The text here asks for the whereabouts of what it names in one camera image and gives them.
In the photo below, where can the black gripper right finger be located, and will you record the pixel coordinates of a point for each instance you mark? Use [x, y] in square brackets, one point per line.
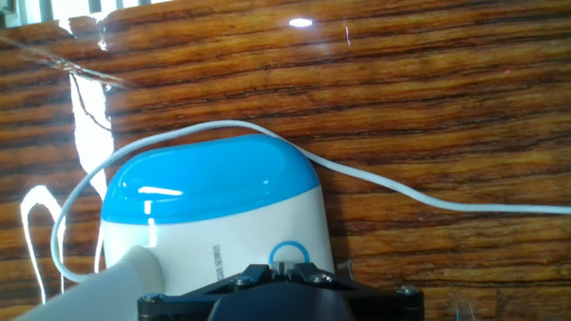
[383, 305]

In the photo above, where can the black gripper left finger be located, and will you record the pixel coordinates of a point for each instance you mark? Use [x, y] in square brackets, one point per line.
[178, 305]

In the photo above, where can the blue and white desk lamp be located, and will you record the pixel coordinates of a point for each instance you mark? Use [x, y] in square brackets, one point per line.
[209, 178]

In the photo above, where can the wood grain vinyl mat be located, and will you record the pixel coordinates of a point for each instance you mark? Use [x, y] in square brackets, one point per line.
[401, 111]

